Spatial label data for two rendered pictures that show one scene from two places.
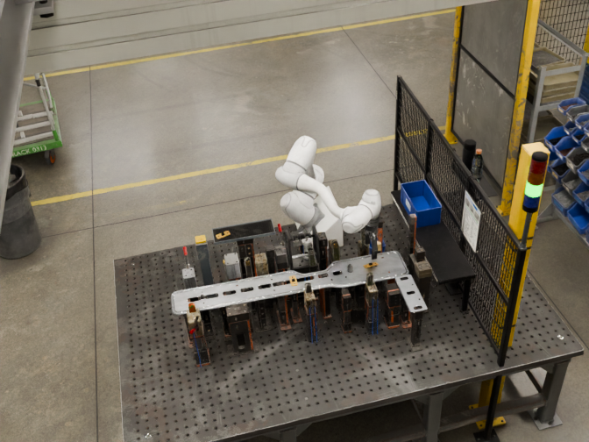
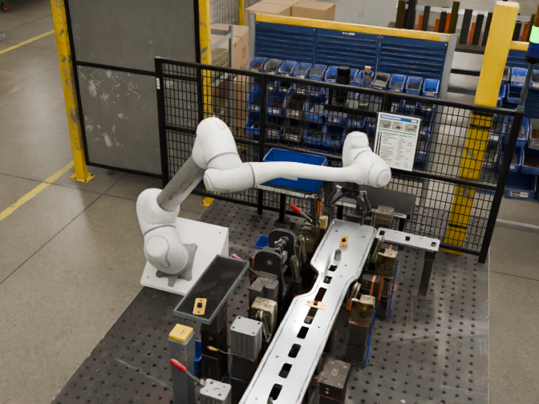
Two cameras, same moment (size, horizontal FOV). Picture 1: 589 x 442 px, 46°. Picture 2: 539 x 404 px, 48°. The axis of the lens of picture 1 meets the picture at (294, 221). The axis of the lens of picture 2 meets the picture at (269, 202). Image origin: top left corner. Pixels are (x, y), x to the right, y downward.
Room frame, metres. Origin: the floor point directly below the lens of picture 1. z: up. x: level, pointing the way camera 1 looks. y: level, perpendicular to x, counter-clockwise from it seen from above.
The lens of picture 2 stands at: (2.24, 1.79, 2.56)
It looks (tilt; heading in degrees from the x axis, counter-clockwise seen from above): 30 degrees down; 297
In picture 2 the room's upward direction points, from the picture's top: 2 degrees clockwise
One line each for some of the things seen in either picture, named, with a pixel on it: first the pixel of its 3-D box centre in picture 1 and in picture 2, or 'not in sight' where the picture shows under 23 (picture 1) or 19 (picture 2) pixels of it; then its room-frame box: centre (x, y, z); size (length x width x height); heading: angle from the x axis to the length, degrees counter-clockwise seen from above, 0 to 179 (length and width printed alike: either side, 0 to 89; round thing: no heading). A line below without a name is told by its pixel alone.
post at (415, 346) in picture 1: (415, 326); (427, 271); (2.64, -0.64, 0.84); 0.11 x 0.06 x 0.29; 8
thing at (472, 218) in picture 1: (471, 221); (395, 141); (2.97, -0.99, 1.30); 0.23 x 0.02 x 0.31; 8
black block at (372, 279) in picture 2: (346, 311); (368, 304); (2.79, -0.26, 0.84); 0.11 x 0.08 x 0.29; 8
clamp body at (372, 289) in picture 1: (371, 308); (382, 283); (2.78, -0.40, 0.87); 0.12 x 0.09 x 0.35; 8
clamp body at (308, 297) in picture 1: (310, 316); (358, 330); (2.76, -0.05, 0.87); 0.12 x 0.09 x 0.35; 8
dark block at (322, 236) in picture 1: (322, 261); not in sight; (3.17, -0.16, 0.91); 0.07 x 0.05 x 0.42; 8
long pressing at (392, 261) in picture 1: (290, 282); (316, 309); (2.91, 0.05, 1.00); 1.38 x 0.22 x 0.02; 98
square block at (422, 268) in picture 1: (422, 288); (380, 240); (2.90, -0.72, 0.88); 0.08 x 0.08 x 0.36; 8
